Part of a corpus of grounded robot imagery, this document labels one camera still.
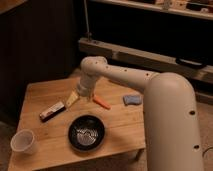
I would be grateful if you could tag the dark chocolate bar box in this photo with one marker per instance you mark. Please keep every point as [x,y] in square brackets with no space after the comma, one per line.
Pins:
[52,111]

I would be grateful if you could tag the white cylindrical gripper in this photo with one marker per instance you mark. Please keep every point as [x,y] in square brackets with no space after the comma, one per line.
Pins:
[84,89]

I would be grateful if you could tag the black case handle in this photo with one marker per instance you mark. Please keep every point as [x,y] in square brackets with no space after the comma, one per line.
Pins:
[190,64]

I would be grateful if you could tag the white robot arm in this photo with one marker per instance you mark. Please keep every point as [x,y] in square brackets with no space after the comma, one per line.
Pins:
[171,125]

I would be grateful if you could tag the long grey case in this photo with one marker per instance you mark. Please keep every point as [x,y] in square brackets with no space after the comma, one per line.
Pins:
[145,59]

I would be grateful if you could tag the white plastic cup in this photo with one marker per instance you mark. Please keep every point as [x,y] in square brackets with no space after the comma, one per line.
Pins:
[24,142]

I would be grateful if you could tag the blue sponge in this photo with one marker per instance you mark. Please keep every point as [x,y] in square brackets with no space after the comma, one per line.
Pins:
[132,100]

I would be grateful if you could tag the white wall shelf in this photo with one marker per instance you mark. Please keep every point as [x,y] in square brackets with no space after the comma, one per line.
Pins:
[156,8]

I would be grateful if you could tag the orange marker pen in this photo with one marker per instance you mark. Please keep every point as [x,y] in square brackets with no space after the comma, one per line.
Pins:
[101,102]

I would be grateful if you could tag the wooden low table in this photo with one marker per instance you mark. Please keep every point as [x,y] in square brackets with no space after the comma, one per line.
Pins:
[124,124]

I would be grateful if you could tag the black ceramic bowl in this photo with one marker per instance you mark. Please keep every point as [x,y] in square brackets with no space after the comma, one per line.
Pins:
[86,133]

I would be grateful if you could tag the metal vertical pole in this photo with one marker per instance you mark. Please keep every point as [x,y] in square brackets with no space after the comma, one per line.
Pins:
[88,33]

